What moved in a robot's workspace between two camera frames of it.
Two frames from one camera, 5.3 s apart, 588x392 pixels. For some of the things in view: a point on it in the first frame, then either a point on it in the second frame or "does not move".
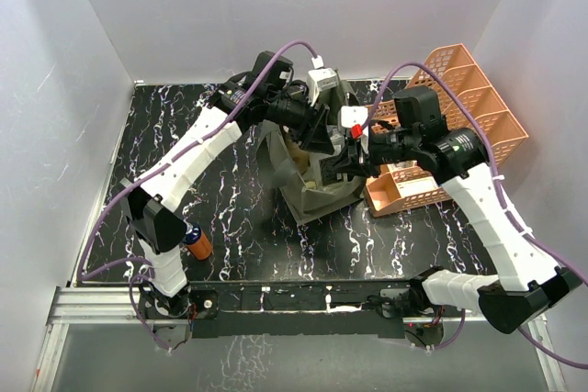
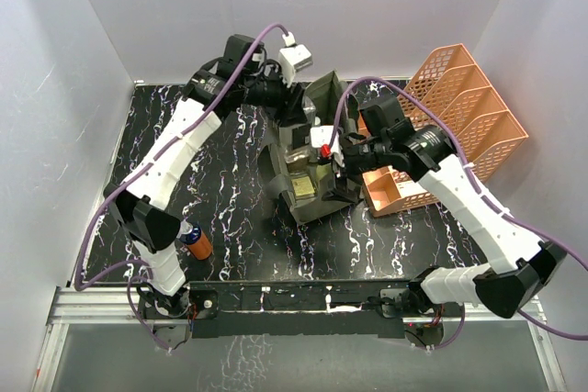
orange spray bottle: [197, 241] does not move
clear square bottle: [328, 169] to [303, 184]
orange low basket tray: [403, 186] does not move
